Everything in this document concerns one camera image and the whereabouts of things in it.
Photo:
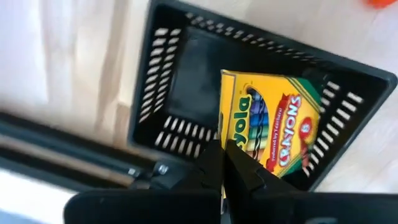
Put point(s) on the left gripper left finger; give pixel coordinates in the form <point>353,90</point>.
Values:
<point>208,174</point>

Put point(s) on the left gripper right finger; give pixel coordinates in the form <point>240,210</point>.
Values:
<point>245,177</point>

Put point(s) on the Crayola crayon box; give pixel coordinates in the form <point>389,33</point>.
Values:
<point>280,124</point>

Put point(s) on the black plastic basket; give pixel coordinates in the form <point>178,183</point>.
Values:
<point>192,77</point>

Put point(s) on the orange silicone wristband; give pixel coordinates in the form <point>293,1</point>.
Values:
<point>379,2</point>

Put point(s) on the black aluminium table frame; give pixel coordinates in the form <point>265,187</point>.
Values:
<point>77,143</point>

